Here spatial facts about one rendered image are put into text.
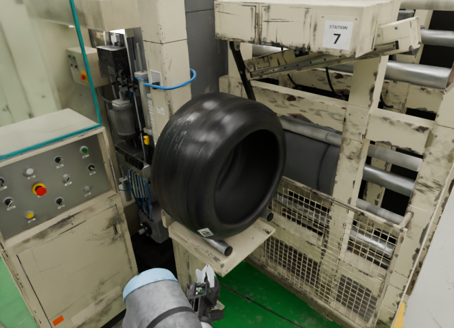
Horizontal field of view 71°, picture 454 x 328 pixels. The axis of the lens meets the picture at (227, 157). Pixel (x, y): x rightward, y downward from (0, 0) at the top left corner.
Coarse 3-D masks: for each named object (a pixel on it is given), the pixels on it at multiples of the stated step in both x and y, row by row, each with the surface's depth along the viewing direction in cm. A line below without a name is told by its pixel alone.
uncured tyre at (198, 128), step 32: (224, 96) 122; (192, 128) 109; (224, 128) 107; (256, 128) 115; (160, 160) 114; (192, 160) 105; (224, 160) 108; (256, 160) 155; (160, 192) 118; (192, 192) 106; (224, 192) 157; (256, 192) 151; (192, 224) 114; (224, 224) 120
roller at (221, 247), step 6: (186, 228) 142; (204, 240) 135; (210, 240) 132; (216, 240) 131; (222, 240) 132; (216, 246) 130; (222, 246) 129; (228, 246) 128; (222, 252) 128; (228, 252) 128
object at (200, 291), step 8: (192, 288) 97; (200, 288) 97; (208, 288) 97; (192, 296) 95; (200, 296) 94; (208, 296) 95; (192, 304) 94; (200, 304) 92; (208, 304) 96; (216, 304) 98; (200, 312) 91; (200, 320) 90; (208, 320) 91
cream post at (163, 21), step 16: (144, 0) 115; (160, 0) 111; (176, 0) 116; (144, 16) 118; (160, 16) 113; (176, 16) 118; (144, 32) 122; (160, 32) 116; (176, 32) 120; (144, 48) 126; (160, 48) 119; (176, 48) 123; (160, 64) 122; (176, 64) 125; (176, 80) 128; (160, 96) 131; (176, 96) 130; (160, 128) 140; (176, 256) 180; (192, 256) 174; (192, 272) 179
